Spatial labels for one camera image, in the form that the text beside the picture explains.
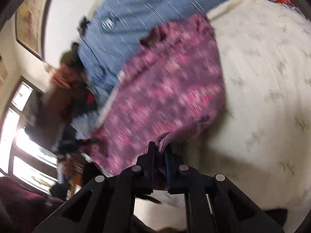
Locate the purple floral shirt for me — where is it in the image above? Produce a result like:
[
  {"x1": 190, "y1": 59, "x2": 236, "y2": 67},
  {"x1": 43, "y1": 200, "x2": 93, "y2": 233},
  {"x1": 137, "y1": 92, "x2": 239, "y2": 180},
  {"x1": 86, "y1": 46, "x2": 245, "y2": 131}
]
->
[{"x1": 80, "y1": 13, "x2": 225, "y2": 191}]

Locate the olive green cloth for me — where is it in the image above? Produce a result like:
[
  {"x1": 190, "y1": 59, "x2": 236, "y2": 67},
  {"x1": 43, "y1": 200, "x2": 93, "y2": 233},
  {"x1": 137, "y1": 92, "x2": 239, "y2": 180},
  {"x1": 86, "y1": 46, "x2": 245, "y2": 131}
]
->
[{"x1": 59, "y1": 42, "x2": 84, "y2": 66}]

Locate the window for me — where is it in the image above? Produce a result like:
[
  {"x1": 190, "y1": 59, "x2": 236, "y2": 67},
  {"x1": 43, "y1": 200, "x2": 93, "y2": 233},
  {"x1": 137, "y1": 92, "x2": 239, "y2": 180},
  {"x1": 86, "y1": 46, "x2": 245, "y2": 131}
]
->
[{"x1": 0, "y1": 76, "x2": 61, "y2": 187}]

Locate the blue striped duvet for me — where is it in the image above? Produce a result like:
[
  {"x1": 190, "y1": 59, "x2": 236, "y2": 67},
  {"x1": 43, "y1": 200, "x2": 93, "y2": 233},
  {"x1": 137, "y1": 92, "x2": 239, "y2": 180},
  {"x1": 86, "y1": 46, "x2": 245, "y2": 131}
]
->
[{"x1": 78, "y1": 0, "x2": 270, "y2": 95}]

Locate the cream patterned blanket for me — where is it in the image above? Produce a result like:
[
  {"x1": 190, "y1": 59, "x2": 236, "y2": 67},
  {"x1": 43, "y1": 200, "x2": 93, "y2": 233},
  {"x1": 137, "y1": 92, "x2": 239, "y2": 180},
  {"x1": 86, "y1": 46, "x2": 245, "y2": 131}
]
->
[{"x1": 132, "y1": 0, "x2": 311, "y2": 233}]

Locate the light blue plaid sheet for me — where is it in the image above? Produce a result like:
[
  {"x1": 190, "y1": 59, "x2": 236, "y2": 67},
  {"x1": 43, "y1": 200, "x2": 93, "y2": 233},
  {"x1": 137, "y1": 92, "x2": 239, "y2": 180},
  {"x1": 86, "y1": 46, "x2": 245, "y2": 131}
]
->
[{"x1": 72, "y1": 112, "x2": 102, "y2": 134}]

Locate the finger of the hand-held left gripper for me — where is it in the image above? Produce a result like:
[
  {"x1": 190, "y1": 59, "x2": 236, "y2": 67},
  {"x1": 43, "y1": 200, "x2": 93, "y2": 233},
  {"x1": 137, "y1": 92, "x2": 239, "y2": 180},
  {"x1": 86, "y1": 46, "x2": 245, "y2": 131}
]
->
[{"x1": 76, "y1": 137, "x2": 99, "y2": 145}]

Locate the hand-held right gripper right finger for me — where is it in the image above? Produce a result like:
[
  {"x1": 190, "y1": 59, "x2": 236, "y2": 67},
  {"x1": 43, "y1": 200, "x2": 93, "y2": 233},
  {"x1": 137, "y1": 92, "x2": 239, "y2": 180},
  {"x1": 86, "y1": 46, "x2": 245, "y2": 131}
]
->
[{"x1": 164, "y1": 150, "x2": 285, "y2": 233}]

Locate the maroon cloth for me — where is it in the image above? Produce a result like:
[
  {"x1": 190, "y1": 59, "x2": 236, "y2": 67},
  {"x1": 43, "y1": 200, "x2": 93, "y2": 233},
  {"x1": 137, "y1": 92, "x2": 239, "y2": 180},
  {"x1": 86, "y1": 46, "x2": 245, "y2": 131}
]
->
[{"x1": 0, "y1": 176, "x2": 66, "y2": 233}]

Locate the red and black garment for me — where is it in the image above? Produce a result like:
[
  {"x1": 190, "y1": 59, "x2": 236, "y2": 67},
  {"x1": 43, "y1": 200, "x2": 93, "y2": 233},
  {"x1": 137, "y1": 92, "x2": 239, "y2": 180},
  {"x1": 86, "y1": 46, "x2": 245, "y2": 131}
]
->
[{"x1": 62, "y1": 87, "x2": 99, "y2": 119}]

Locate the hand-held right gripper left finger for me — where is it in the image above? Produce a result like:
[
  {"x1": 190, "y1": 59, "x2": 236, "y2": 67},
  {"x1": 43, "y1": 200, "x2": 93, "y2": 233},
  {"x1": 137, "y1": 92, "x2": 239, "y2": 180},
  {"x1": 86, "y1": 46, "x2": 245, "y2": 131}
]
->
[{"x1": 31, "y1": 141, "x2": 156, "y2": 233}]

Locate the orange cloth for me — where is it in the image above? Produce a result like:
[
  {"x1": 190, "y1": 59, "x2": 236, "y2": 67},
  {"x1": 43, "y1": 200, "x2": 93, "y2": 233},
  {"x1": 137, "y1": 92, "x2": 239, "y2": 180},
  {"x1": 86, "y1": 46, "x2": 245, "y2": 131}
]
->
[{"x1": 50, "y1": 64, "x2": 84, "y2": 90}]

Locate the framed wall picture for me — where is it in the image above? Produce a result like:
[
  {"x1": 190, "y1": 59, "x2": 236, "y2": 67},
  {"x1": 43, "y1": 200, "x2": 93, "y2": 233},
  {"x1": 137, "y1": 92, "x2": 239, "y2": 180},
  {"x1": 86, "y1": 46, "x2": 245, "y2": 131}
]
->
[{"x1": 15, "y1": 0, "x2": 60, "y2": 61}]

